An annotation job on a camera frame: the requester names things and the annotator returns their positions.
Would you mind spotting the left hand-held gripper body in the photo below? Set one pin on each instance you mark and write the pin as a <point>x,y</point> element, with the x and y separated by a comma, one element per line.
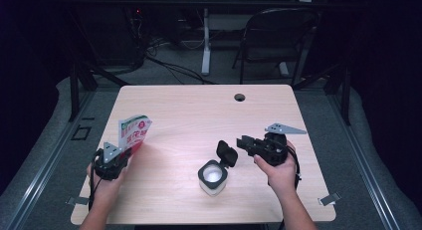
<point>109,167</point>

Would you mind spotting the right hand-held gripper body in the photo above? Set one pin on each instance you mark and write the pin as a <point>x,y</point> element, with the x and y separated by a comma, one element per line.
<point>275,150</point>

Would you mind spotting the red and white plastic bag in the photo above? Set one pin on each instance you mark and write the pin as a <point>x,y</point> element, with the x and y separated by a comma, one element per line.
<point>135,132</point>

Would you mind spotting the clear jar with black lid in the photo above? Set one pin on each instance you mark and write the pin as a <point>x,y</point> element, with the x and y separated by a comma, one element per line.
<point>214,177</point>

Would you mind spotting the person's left hand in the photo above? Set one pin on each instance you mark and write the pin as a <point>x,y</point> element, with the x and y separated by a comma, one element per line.
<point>107,190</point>

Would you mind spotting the person's right hand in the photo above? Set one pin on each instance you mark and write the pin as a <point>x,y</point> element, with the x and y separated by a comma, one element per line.
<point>282,177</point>

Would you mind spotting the white desk leg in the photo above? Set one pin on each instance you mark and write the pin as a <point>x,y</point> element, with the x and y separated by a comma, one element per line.
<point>206,47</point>

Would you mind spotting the black folding chair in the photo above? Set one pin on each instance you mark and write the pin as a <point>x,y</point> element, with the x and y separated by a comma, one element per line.
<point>278,34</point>

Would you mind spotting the metal table bracket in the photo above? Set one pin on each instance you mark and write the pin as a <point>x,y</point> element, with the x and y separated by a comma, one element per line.
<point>329,198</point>
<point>78,200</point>

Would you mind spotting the metal floor rail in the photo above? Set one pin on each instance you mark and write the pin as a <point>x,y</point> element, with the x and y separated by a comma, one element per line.
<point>365,163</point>
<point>43,157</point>

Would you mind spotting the black stand frame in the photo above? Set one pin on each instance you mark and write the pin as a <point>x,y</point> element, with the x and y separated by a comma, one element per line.
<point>74,90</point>
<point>346,97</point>

